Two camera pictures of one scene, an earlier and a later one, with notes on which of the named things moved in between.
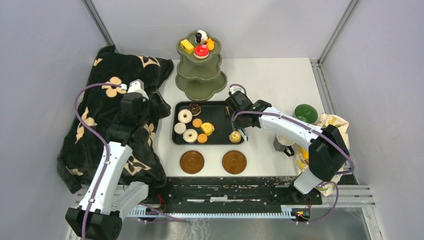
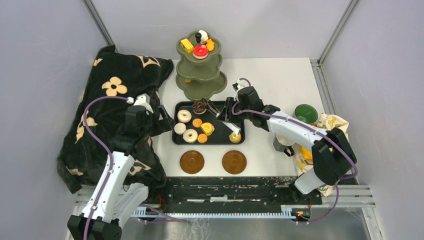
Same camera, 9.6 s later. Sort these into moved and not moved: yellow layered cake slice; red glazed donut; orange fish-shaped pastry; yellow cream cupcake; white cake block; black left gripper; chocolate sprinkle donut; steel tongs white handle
Moved: black left gripper; steel tongs white handle; chocolate sprinkle donut
Not moved: orange fish-shaped pastry; yellow cream cupcake; red glazed donut; yellow layered cake slice; white cake block
